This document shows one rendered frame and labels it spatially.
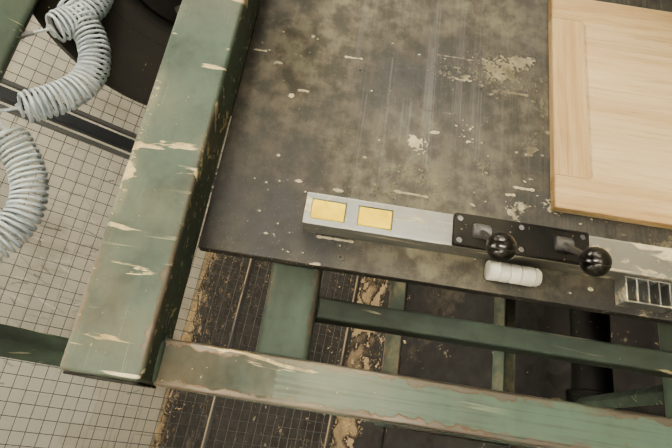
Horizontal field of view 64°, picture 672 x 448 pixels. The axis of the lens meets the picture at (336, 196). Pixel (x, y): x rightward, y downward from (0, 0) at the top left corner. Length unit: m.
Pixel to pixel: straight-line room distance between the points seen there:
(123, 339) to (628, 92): 0.89
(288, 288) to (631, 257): 0.51
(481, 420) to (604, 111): 0.56
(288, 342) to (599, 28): 0.79
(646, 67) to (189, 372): 0.91
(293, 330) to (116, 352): 0.25
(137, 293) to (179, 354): 0.10
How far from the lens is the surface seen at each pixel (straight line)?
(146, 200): 0.76
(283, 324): 0.82
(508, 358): 2.42
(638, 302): 0.90
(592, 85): 1.05
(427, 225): 0.80
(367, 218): 0.79
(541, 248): 0.83
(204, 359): 0.74
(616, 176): 0.98
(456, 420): 0.75
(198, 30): 0.89
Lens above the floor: 2.06
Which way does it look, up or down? 32 degrees down
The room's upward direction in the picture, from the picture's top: 66 degrees counter-clockwise
